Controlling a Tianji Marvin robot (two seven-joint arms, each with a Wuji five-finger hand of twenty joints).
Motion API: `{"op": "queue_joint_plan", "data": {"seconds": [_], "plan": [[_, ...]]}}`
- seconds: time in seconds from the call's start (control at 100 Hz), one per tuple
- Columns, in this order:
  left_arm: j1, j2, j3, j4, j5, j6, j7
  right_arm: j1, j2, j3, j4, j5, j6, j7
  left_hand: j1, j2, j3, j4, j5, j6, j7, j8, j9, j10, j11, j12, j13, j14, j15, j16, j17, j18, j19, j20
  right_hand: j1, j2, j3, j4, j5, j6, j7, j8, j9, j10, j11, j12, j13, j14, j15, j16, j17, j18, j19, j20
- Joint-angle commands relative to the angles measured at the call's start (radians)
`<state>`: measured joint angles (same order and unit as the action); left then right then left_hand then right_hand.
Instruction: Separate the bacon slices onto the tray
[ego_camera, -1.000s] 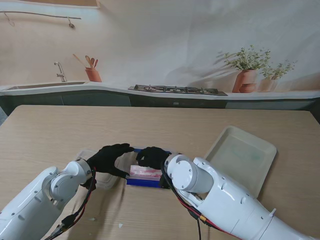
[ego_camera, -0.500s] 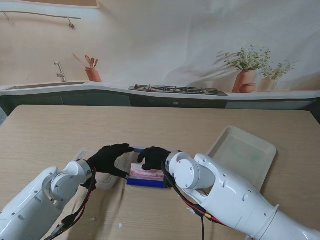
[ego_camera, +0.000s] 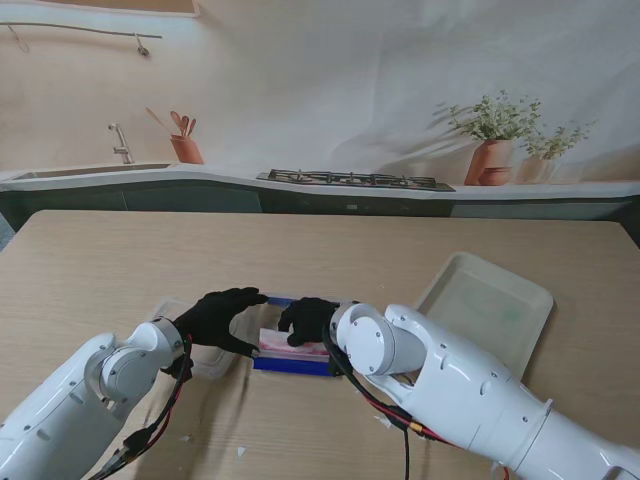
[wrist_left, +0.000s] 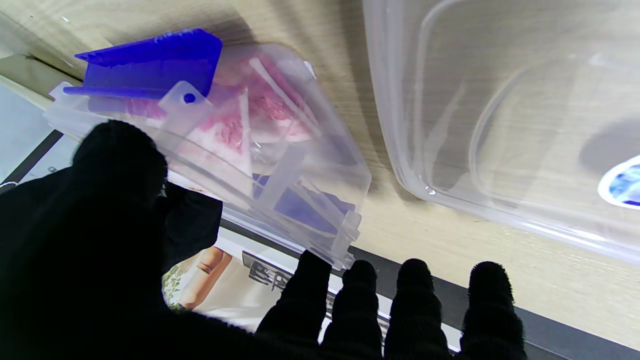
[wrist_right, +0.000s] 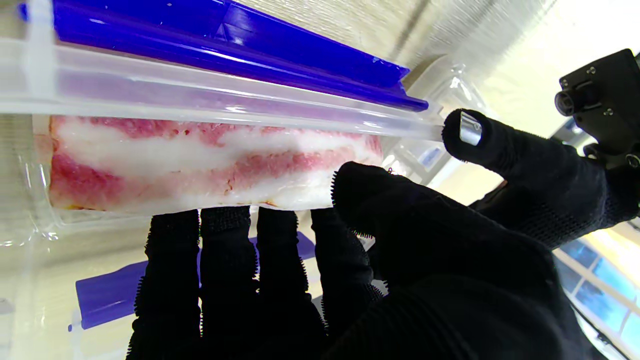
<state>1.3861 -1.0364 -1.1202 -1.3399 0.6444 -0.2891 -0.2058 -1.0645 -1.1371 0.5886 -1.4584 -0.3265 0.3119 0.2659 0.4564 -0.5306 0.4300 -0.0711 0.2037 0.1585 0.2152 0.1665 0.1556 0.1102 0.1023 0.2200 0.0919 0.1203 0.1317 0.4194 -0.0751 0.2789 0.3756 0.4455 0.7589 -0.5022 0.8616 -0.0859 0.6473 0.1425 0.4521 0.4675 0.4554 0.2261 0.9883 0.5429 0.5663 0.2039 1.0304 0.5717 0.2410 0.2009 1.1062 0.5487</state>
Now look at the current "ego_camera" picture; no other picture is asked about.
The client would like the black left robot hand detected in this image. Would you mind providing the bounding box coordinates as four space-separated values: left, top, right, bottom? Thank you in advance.
172 286 270 359

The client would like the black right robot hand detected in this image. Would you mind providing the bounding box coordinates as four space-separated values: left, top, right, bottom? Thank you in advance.
277 296 346 349

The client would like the clear lid with blue label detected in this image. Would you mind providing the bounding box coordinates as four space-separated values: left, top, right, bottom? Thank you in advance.
149 295 239 381

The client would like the stack of raw bacon slices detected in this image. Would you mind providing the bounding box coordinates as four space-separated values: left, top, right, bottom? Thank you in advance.
257 327 331 357

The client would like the clear plastic food container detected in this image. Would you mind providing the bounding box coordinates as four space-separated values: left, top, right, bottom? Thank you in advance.
249 291 351 379

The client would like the beige plastic tray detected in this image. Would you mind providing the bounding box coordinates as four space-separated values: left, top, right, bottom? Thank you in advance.
413 251 555 379

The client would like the printed kitchen backdrop cloth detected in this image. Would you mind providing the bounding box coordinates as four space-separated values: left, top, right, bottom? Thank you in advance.
0 0 640 251

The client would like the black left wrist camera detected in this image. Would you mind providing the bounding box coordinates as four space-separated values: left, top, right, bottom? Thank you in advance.
159 357 194 381

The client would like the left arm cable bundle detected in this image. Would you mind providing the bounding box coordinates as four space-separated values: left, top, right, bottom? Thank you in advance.
92 337 196 480

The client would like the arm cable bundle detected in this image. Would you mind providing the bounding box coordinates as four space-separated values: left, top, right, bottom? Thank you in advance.
92 337 196 480
322 324 451 480

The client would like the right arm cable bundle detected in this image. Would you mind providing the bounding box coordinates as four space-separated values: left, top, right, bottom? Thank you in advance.
322 324 451 480

